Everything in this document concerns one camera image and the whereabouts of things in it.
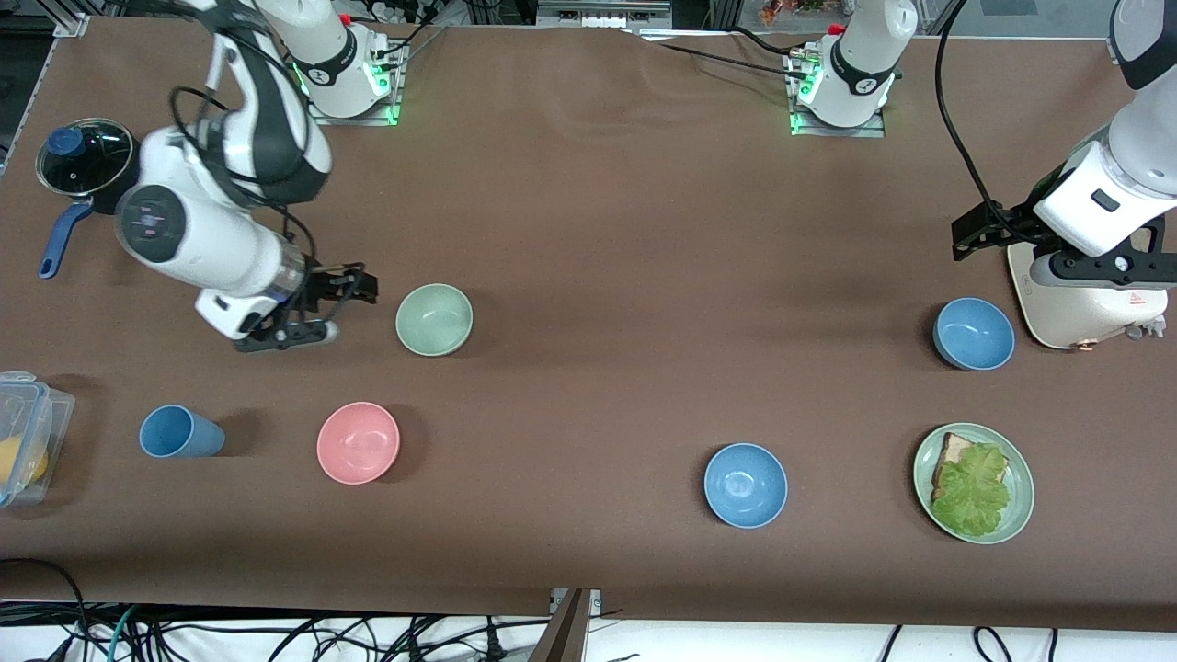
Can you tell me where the thin black cable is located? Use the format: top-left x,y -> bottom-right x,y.
644,28 -> 815,84

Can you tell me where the aluminium table profile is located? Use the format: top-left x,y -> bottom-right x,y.
529,588 -> 601,662

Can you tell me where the green lettuce leaf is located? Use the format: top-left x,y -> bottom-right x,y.
931,443 -> 1012,538

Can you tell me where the pink bowl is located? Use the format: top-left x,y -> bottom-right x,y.
316,402 -> 402,485

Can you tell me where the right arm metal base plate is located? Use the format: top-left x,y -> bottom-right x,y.
303,37 -> 406,127

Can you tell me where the blue bowl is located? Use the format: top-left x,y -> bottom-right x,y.
933,297 -> 1016,371
703,443 -> 789,530

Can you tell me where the black pot with glass lid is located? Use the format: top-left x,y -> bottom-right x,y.
35,117 -> 145,280

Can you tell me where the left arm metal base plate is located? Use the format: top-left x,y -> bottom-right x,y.
788,51 -> 888,139

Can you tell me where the bread slice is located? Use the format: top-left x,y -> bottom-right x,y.
931,432 -> 990,502

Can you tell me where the cream toaster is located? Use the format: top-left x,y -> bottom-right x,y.
1007,230 -> 1169,351

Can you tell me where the green bowl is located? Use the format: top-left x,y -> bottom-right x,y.
395,283 -> 474,358

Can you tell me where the thick black cable loop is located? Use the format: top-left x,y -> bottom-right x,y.
0,558 -> 88,662

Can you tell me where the teal cable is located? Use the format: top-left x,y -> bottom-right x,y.
106,605 -> 141,662

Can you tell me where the green plate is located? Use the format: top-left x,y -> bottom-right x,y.
913,423 -> 1035,545

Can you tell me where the blue cup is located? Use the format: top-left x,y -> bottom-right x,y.
139,405 -> 226,459

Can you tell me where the aluminium frame profile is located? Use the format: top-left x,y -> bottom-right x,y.
51,0 -> 93,40

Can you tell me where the brown table cloth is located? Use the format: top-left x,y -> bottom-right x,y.
0,14 -> 1177,633

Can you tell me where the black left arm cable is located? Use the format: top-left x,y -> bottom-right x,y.
935,0 -> 1012,226

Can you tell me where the white power strip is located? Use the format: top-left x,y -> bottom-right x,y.
536,0 -> 673,29

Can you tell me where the clear plastic food container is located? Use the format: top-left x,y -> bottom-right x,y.
0,371 -> 76,508

